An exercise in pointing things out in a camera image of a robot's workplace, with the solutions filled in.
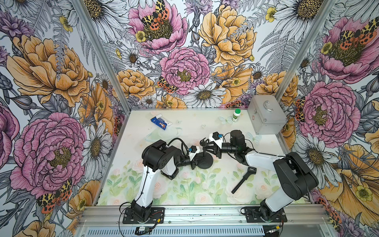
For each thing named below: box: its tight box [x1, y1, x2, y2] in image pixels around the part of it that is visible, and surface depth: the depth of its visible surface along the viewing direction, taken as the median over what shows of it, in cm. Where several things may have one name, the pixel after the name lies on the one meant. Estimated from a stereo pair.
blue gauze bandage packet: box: [150, 114, 173, 131], surface depth 113 cm
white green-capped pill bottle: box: [231, 108, 242, 123], surface depth 111 cm
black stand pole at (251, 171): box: [230, 166, 257, 195], surface depth 88 cm
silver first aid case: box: [247, 94, 288, 135], surface depth 104 cm
